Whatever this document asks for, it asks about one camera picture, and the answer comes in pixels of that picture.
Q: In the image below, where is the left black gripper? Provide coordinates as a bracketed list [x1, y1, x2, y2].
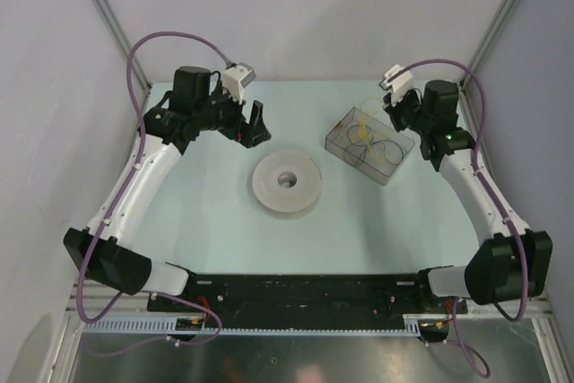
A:
[195, 81, 270, 148]

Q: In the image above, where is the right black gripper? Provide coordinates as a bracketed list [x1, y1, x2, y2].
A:
[383, 86, 432, 135]

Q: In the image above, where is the yellow cable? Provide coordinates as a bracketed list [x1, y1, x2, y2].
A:
[352, 96, 387, 164]

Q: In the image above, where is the white plastic spool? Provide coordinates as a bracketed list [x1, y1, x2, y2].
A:
[251, 151, 323, 220]

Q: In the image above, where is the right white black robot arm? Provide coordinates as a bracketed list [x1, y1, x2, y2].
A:
[384, 80, 552, 312]

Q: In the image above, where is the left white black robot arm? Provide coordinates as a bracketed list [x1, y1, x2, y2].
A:
[64, 64, 271, 311]

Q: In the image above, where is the clear plastic box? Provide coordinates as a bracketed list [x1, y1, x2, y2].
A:
[324, 107, 415, 186]

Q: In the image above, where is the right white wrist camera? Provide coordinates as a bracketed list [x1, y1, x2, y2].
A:
[378, 65, 413, 107]

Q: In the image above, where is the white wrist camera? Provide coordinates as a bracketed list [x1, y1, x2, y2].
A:
[222, 63, 257, 104]
[378, 65, 413, 107]

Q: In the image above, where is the dark purple thin cable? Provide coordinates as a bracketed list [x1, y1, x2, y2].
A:
[343, 122, 404, 164]

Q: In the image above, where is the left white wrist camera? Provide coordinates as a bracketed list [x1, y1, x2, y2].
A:
[222, 63, 257, 104]

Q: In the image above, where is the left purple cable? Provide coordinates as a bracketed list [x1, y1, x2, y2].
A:
[75, 31, 234, 357]

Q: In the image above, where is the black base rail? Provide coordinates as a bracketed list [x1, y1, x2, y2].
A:
[146, 265, 470, 330]

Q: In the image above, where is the right aluminium frame post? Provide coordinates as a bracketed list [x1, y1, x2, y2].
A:
[467, 0, 519, 73]

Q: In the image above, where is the aluminium frame post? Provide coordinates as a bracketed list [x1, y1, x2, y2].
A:
[467, 0, 519, 73]
[69, 0, 152, 92]

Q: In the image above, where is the white slotted cable duct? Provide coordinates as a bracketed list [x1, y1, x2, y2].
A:
[83, 313, 425, 337]

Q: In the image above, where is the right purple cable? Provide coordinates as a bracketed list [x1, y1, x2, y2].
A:
[403, 58, 530, 379]

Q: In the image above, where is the left aluminium frame post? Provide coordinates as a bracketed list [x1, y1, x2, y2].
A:
[69, 0, 152, 92]

